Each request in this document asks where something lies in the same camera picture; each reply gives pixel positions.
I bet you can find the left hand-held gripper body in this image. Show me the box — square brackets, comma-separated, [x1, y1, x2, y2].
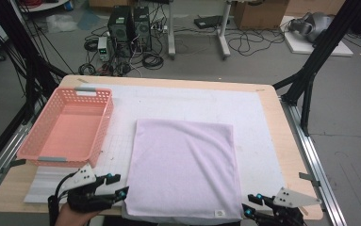
[62, 163, 120, 214]

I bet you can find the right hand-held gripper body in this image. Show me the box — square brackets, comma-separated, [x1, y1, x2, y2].
[254, 186, 322, 226]

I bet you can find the pink plastic basket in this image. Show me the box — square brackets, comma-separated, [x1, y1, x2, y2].
[16, 87, 114, 169]

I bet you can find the lilac printed towel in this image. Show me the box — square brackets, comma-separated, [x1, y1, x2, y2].
[123, 118, 244, 220]

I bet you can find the person's left hand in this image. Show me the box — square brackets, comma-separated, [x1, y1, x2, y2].
[55, 203, 99, 226]

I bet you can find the white grid mat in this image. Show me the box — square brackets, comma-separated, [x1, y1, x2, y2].
[24, 83, 286, 211]

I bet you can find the grey bench power supply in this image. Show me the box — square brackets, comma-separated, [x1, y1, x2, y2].
[97, 36, 111, 62]

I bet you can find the black computer tower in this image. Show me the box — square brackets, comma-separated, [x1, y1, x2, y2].
[133, 6, 153, 53]
[107, 5, 134, 58]

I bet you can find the white floor board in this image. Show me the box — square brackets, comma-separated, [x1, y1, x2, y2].
[280, 15, 354, 57]

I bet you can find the white desk leg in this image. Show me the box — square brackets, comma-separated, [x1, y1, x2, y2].
[217, 0, 233, 60]
[167, 0, 177, 60]

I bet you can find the clear plastic bag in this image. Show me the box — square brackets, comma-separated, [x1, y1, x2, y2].
[45, 13, 79, 34]

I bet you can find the brown cardboard box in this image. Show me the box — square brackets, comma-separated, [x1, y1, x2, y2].
[88, 0, 135, 9]
[234, 0, 289, 31]
[286, 0, 347, 17]

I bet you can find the white round table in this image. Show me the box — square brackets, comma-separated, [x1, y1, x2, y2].
[19, 0, 72, 13]

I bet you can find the flat black device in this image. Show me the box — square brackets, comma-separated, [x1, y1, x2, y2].
[194, 15, 231, 30]

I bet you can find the left hand-held gripper cable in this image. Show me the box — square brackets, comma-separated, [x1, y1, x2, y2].
[47, 171, 76, 226]

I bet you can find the aluminium rail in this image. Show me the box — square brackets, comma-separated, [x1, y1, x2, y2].
[0, 121, 33, 206]
[280, 97, 348, 226]

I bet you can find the metal bracket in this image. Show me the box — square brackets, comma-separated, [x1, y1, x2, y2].
[0, 158, 27, 174]
[299, 171, 321, 187]

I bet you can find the coiled black cable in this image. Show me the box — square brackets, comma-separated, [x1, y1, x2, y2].
[141, 53, 165, 71]
[78, 62, 97, 76]

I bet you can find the black frame stand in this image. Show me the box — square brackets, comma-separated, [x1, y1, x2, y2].
[0, 0, 69, 126]
[272, 0, 361, 137]

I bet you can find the tangled black floor cable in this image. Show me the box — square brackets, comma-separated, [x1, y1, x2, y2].
[227, 27, 287, 57]

